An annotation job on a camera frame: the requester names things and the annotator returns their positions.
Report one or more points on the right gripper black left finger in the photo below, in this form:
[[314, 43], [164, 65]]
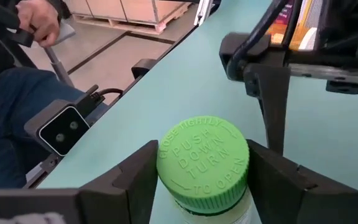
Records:
[[126, 199]]

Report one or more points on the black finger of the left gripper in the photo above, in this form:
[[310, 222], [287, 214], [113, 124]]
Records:
[[272, 102]]

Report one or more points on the white frame piece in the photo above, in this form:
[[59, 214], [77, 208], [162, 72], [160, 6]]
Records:
[[204, 11]]

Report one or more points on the black corner bracket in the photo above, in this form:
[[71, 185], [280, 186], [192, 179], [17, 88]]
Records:
[[143, 67]]

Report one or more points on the plywood boxes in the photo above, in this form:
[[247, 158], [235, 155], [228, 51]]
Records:
[[135, 9]]

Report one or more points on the grey table-level camera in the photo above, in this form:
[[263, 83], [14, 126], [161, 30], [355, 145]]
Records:
[[62, 130]]

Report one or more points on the person's hand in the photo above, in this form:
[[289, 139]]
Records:
[[37, 18]]

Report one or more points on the grey stand pole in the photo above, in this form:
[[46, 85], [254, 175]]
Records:
[[57, 65]]

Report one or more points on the green-capped medicine bottle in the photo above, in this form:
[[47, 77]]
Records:
[[204, 161]]

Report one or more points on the wooden pallet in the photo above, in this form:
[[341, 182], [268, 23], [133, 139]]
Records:
[[141, 28]]

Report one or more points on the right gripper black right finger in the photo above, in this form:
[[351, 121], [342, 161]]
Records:
[[291, 199]]

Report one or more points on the orange amber pill vial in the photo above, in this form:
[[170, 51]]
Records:
[[303, 31]]

